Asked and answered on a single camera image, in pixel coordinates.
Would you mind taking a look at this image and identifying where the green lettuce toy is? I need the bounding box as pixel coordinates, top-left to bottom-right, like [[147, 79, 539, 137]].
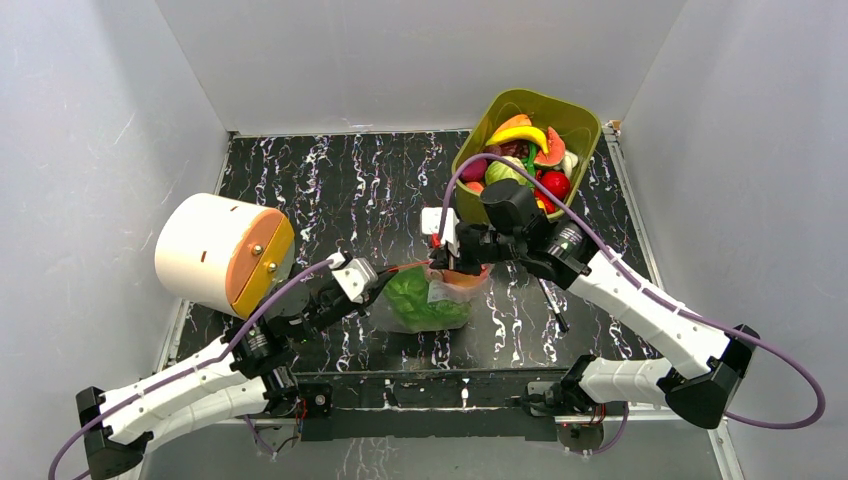
[[381, 266, 471, 334]]

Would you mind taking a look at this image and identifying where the green cabbage toy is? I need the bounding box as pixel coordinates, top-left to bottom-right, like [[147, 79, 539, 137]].
[[484, 156, 530, 186]]

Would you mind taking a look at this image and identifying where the pink peach toy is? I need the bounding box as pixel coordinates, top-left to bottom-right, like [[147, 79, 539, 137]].
[[464, 181, 485, 196]]

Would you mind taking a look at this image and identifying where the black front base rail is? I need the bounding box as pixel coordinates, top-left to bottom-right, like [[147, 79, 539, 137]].
[[295, 368, 598, 441]]

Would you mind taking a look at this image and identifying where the orange carrot toy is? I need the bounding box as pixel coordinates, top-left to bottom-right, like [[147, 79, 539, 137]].
[[495, 114, 532, 134]]

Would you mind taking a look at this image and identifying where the green chili pepper toy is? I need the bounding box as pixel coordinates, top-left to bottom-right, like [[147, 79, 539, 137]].
[[524, 143, 538, 178]]

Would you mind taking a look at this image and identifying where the dark red beet toy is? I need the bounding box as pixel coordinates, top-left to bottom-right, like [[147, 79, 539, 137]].
[[460, 158, 489, 183]]

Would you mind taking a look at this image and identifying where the white orange cylinder roll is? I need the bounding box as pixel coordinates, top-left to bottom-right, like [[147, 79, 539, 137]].
[[154, 193, 295, 320]]

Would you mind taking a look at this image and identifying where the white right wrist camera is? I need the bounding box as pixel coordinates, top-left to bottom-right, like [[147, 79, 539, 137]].
[[420, 207, 459, 259]]

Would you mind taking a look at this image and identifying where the watermelon slice toy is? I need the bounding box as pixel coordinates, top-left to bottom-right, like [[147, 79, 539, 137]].
[[533, 127, 566, 170]]

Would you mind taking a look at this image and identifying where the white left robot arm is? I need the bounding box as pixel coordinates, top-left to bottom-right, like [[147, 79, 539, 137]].
[[76, 258, 399, 479]]

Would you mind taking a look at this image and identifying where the orange pumpkin toy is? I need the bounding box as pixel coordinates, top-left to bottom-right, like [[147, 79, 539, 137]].
[[442, 265, 491, 289]]

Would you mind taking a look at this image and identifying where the olive green plastic bin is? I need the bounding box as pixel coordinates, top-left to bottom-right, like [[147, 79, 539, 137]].
[[451, 89, 601, 223]]

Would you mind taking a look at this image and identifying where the yellow banana toy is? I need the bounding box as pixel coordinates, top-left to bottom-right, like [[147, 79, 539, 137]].
[[485, 126, 549, 154]]

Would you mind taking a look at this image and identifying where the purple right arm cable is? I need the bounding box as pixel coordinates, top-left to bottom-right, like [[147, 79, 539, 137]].
[[433, 153, 827, 431]]

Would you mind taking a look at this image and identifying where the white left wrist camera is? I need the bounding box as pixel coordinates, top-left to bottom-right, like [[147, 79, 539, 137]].
[[328, 252, 378, 304]]

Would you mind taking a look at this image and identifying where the clear zip top bag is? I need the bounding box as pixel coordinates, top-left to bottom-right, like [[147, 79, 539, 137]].
[[369, 264, 492, 334]]

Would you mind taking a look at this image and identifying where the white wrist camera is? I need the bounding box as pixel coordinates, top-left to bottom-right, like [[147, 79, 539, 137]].
[[420, 207, 459, 259], [328, 252, 378, 304]]

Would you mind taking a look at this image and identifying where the dark red dates toy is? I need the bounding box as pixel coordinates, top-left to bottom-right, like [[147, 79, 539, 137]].
[[501, 140, 530, 159]]

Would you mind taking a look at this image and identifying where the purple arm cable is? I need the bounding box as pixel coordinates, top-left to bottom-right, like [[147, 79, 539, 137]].
[[46, 258, 342, 480], [433, 153, 827, 431]]

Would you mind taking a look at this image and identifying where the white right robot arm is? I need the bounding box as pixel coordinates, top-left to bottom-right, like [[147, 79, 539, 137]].
[[422, 179, 756, 429]]

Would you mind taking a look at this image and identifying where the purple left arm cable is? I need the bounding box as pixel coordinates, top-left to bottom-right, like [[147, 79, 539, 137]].
[[46, 258, 342, 480]]

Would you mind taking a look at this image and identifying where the black white pen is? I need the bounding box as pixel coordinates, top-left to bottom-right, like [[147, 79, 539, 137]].
[[537, 279, 570, 335]]

